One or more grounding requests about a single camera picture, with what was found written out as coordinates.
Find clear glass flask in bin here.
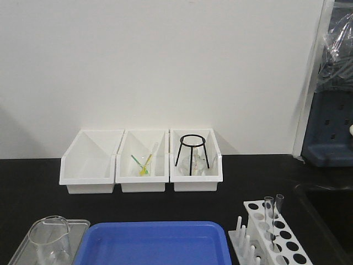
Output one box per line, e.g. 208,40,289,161
178,147,207,176

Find clear plastic bag of pegs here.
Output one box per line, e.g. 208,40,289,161
315,9,352,92

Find middle white storage bin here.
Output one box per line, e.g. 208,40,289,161
115,129,169,193

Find right white storage bin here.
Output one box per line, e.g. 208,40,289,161
169,129,223,192

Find grey pegboard drying rack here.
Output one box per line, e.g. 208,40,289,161
292,1,352,167

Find small clear test tube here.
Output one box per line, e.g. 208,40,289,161
274,194,285,215

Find grey metal tray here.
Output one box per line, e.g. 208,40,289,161
8,219,90,264

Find white test tube rack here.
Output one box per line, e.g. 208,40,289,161
228,200,312,264

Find green yellow plastic droppers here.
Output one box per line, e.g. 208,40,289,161
131,153,153,176

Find white storage bin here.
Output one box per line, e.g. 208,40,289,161
169,129,223,192
115,129,169,193
59,129,125,194

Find left white storage bin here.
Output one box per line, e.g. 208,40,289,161
59,129,125,194

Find blue plastic tray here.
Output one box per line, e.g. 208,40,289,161
74,221,232,264

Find black wire tripod stand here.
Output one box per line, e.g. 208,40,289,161
174,134,210,169

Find black lab sink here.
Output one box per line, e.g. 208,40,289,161
295,184,352,264

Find clear glass beaker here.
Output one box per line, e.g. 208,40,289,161
28,215,73,264

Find large clear test tube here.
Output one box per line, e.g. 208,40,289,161
264,196,276,247

